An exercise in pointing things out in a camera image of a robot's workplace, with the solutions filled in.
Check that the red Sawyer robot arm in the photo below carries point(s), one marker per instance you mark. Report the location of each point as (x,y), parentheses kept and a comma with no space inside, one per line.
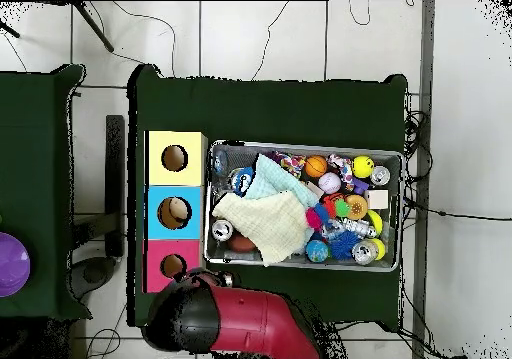
(248,319)

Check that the wooden box with three holes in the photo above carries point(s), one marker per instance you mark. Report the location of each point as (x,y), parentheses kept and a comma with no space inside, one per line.
(156,223)

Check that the mint waffle cloth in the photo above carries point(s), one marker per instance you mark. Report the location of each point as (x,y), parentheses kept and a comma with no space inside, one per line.
(276,179)

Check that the cream waffle cloth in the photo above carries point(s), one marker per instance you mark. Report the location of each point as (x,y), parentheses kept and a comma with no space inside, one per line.
(272,223)

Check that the small orange basketball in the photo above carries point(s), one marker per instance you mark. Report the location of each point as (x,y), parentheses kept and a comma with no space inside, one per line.
(316,166)

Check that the small white baseball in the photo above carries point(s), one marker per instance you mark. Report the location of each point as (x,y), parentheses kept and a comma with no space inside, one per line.
(329,183)

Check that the blue green globe ball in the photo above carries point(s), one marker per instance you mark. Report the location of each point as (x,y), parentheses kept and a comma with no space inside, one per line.
(316,251)

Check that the toy hamburger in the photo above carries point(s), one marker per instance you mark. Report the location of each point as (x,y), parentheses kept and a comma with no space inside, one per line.
(356,207)

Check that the blue spiky rubber ball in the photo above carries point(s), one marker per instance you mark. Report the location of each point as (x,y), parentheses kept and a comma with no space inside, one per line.
(344,245)

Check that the yellow smiley ball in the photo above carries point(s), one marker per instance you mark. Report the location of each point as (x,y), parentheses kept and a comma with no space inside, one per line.
(363,167)

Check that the plain wooden cube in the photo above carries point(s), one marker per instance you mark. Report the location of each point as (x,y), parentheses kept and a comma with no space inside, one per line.
(377,199)

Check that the grey stand foot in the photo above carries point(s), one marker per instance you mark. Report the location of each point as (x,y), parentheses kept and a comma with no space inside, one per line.
(92,273)

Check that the dark green side table cloth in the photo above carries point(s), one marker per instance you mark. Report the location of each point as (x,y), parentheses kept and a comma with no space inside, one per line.
(36,155)

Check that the black tripod leg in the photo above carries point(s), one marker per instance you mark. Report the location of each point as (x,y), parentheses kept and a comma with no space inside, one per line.
(8,29)
(94,25)

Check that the purple bowl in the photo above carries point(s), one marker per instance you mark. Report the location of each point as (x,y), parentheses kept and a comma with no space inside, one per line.
(12,263)

